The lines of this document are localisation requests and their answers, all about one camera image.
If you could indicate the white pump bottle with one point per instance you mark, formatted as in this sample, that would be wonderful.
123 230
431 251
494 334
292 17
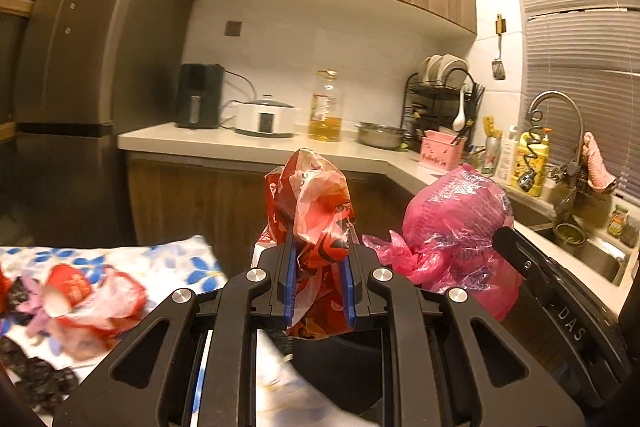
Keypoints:
507 157

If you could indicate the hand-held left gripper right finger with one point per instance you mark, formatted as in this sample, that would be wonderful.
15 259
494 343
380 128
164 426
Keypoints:
348 297

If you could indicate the black dish rack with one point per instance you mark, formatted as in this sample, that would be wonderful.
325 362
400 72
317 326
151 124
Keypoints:
430 107

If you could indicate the hanging metal spatula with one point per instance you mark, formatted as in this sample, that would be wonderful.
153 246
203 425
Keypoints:
498 67

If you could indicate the wooden base cabinet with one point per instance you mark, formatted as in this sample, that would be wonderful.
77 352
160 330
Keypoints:
200 192

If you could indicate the blue floral blanket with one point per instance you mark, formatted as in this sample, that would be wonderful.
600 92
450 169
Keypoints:
175 257

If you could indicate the window blinds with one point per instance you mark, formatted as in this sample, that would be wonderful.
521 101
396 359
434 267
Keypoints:
580 32

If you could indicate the stainless steel bowl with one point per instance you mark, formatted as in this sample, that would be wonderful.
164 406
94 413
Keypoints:
380 137

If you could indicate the wooden glass door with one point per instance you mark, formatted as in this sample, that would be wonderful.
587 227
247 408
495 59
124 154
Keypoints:
15 4

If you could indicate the yellow detergent bottle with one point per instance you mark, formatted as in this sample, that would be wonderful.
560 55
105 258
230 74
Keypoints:
537 162

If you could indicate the orange-red plastic bag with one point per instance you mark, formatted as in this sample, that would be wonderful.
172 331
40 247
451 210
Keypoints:
320 202

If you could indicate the pink dishcloth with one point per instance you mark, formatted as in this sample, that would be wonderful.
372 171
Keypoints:
597 162

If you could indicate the stainless steel refrigerator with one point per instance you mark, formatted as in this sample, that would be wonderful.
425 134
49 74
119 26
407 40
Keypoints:
100 57

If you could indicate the dark wall outlet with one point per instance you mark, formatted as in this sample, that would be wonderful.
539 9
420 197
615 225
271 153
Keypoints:
233 29

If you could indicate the pink utensil holder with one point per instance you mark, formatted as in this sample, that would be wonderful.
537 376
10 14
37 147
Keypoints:
440 152

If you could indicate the curved metal faucet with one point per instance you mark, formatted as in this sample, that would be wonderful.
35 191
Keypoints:
555 94

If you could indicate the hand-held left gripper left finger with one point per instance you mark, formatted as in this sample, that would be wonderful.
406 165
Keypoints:
289 297

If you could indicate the black air fryer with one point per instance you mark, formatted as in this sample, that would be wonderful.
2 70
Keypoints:
200 97

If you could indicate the white rice cooker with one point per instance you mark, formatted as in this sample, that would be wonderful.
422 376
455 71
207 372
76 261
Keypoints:
265 117

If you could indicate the drink can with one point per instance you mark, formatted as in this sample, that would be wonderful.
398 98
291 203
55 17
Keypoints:
492 159

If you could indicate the cooking oil bottle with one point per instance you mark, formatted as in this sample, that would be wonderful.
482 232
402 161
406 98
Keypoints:
325 117

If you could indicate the black plastic bag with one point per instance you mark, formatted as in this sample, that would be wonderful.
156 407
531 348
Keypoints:
40 377

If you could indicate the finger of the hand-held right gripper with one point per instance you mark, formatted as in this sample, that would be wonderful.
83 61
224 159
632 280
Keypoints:
522 257

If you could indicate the pink plastic bag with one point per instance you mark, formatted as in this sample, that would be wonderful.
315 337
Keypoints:
450 217

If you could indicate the purple cloth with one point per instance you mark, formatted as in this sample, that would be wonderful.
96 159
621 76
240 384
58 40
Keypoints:
37 307

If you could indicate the stainless steel sink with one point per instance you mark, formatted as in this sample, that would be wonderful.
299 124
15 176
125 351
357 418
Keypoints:
595 252

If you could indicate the white plate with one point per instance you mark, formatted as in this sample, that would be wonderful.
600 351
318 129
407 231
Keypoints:
456 71
431 69

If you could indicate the clear red-printed plastic bag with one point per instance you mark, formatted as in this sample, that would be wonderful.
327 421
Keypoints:
117 304

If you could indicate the red paper cup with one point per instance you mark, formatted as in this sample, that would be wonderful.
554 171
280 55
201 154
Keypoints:
67 289

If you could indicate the white soup spoon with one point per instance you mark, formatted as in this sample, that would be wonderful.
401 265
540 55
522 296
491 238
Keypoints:
459 121

